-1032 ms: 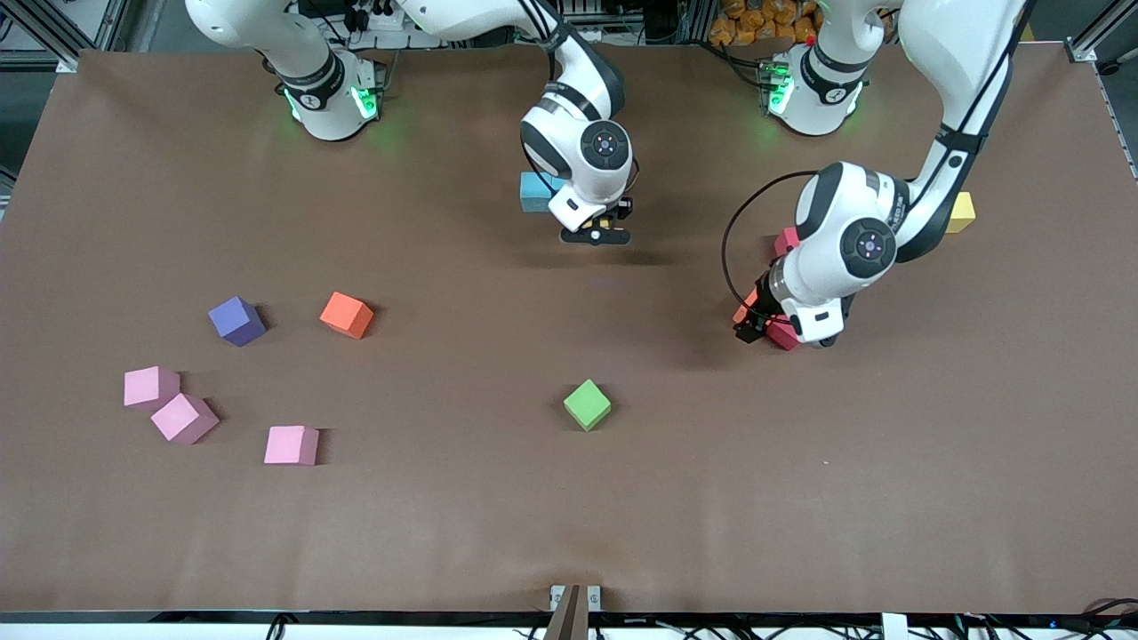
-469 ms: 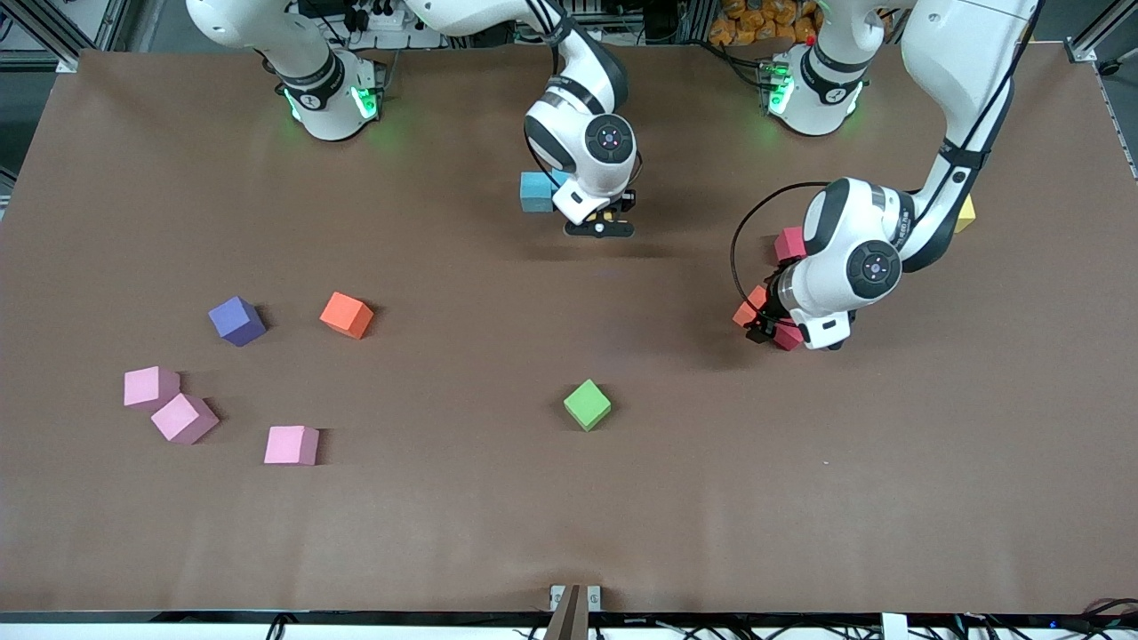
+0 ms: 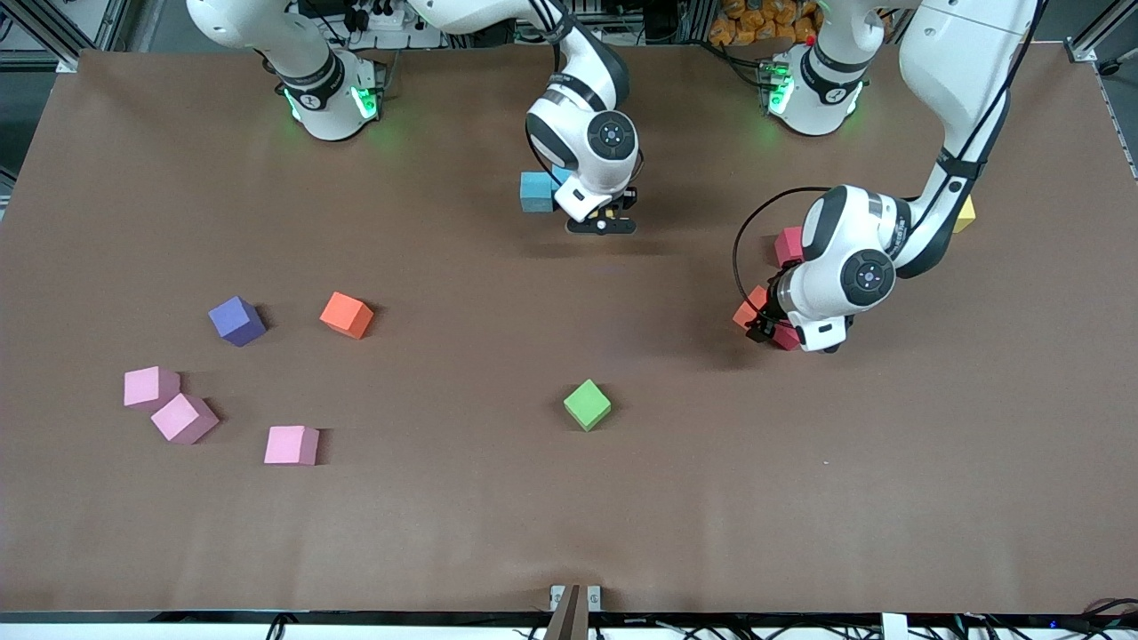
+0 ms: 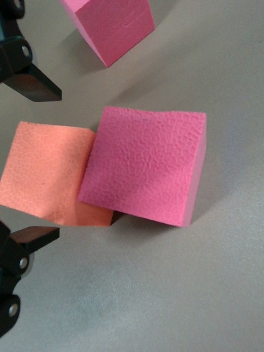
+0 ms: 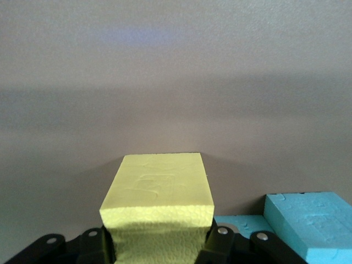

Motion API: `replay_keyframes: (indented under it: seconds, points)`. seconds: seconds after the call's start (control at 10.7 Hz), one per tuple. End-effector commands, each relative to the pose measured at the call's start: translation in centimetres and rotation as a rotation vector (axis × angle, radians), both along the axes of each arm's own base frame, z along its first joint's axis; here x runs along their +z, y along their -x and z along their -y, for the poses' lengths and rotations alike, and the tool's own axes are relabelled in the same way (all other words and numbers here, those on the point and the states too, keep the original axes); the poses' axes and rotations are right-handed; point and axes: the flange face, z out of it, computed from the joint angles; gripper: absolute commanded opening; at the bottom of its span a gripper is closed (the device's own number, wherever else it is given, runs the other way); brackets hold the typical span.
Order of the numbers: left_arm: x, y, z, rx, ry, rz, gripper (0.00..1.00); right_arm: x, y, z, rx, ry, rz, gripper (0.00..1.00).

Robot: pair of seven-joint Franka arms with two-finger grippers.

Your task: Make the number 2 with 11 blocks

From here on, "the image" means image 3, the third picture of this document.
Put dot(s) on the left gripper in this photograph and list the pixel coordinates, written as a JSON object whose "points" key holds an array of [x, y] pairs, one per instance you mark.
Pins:
{"points": [[766, 325]]}

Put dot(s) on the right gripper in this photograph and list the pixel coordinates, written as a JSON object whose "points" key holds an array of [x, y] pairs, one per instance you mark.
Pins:
{"points": [[629, 201]]}

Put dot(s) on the red foam cube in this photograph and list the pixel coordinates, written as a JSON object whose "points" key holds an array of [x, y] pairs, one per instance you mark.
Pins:
{"points": [[787, 249], [784, 338]]}

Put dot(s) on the orange foam cube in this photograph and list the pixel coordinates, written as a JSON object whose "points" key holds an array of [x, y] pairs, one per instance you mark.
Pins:
{"points": [[347, 315], [747, 313]]}

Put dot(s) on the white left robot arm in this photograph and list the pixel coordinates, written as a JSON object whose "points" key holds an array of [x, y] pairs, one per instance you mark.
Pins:
{"points": [[867, 277]]}

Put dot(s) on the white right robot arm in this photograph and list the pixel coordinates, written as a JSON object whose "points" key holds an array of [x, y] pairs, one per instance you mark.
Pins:
{"points": [[613, 135]]}

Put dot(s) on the green foam cube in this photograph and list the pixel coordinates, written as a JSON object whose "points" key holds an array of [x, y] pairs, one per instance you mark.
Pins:
{"points": [[587, 404]]}

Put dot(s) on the yellow foam cube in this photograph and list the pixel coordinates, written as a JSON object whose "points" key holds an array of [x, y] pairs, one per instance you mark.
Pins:
{"points": [[966, 216]]}

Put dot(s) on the bag of orange snacks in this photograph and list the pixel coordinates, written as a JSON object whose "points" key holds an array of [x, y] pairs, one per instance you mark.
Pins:
{"points": [[756, 22]]}

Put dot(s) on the white power strip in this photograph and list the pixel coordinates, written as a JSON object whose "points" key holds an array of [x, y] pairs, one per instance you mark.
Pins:
{"points": [[387, 20]]}

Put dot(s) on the large paper table cover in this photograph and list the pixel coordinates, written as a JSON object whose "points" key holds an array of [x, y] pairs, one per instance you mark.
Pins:
{"points": [[444, 516]]}

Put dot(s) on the purple foam cube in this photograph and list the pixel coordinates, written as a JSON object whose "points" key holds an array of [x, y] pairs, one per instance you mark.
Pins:
{"points": [[236, 320]]}

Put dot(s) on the pink foam cube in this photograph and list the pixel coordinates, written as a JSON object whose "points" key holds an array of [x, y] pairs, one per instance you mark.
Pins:
{"points": [[291, 444], [182, 418], [149, 387]]}

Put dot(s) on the small white bracket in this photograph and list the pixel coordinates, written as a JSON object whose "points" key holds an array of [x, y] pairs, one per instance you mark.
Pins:
{"points": [[893, 628]]}

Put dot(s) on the metal bracket with post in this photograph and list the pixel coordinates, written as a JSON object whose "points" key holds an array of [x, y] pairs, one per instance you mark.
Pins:
{"points": [[573, 613]]}

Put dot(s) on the aluminium frame profile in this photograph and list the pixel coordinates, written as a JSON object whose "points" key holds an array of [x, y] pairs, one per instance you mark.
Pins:
{"points": [[107, 25], [1102, 27]]}

